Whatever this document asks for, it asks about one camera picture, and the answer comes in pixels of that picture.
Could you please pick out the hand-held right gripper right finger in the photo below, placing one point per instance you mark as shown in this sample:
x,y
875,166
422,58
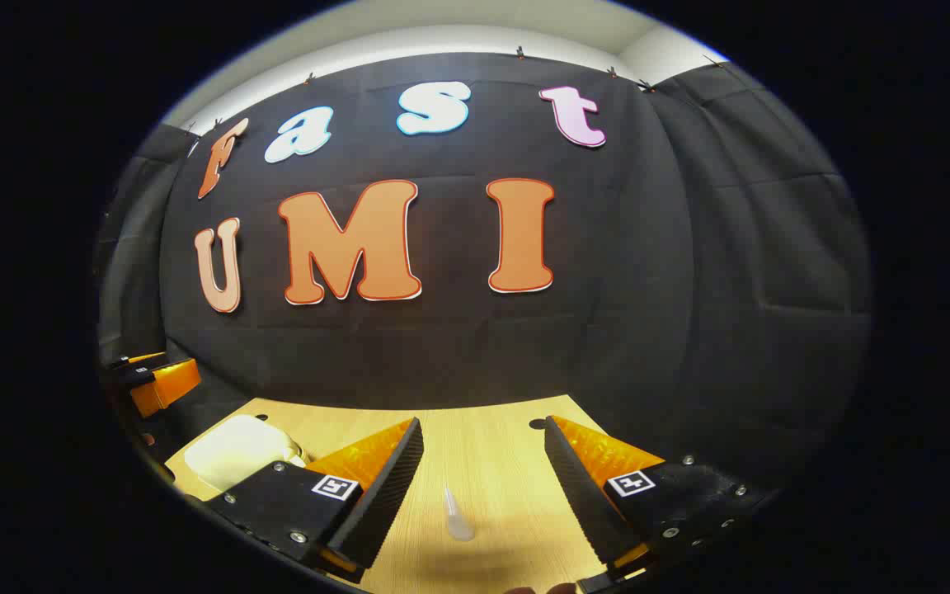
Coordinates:
x,y
582,503

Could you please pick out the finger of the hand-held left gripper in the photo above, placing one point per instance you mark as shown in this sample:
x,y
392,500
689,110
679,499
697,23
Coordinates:
x,y
166,388
141,360

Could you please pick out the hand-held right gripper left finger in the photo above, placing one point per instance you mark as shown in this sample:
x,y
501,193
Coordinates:
x,y
384,503

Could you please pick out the white squeeze tube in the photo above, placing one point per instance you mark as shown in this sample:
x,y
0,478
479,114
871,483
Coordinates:
x,y
458,520

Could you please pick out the pale yellow suitcase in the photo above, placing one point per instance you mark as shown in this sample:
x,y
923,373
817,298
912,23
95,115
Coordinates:
x,y
236,450

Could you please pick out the black backdrop cloth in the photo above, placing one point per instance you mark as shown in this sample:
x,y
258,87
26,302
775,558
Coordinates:
x,y
623,272

